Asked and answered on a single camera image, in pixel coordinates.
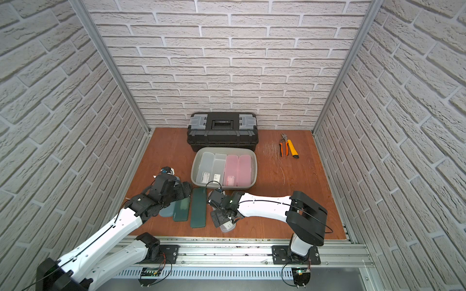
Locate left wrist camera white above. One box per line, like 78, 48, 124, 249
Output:
161, 166, 175, 175

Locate orange handled pliers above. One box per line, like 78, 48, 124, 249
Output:
279, 133, 289, 157

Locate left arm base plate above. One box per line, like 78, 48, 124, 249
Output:
137, 244, 180, 264

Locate left controller board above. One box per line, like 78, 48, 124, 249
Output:
138, 267, 165, 287

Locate controller board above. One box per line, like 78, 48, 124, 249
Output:
291, 268, 311, 287
138, 267, 165, 287

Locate plain pink pencil case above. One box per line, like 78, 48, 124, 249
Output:
237, 155, 252, 187

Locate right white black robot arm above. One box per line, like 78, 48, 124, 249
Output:
207, 189, 333, 263

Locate dark green flat pencil case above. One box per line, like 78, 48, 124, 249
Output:
190, 187, 207, 229

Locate grey-blue pencil case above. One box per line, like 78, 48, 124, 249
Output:
159, 203, 175, 218

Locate yellow utility knife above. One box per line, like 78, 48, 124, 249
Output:
286, 139, 299, 159

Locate clear rectangular pencil case barcode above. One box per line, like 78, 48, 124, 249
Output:
211, 154, 227, 184

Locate aluminium rail frame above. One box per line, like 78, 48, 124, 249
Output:
108, 236, 383, 291

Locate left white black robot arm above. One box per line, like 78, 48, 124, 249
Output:
34, 171, 192, 291

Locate pink pencil case with label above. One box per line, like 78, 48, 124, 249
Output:
223, 155, 239, 187

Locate dark green translucent pencil case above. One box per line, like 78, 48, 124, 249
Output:
173, 197, 191, 222

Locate black plastic toolbox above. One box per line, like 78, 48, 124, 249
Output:
187, 112, 259, 152

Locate right controller board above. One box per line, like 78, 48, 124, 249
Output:
291, 268, 311, 287

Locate clear pencil case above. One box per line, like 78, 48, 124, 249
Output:
195, 152, 215, 185
211, 205, 237, 233

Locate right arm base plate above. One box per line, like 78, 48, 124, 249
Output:
271, 245, 321, 266

